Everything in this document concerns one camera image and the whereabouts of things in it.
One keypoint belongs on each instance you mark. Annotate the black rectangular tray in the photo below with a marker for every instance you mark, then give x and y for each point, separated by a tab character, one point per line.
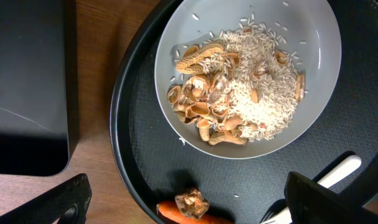
39	124

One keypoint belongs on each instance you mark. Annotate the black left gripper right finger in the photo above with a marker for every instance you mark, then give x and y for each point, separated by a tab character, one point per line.
309	202

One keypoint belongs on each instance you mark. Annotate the round black tray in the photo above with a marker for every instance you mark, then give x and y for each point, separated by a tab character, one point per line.
156	166

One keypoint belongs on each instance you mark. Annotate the brown walnut shell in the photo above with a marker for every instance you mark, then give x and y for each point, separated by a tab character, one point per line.
192	204

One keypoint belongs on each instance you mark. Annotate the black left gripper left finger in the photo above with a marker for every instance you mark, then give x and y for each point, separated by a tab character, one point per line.
65	203

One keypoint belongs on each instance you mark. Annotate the white plastic fork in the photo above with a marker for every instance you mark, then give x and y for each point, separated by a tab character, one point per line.
346	167

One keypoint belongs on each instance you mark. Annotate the grey bowl with food scraps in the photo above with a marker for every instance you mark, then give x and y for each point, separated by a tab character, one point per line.
242	79

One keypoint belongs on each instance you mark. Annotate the orange carrot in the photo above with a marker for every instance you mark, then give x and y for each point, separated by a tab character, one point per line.
170	210

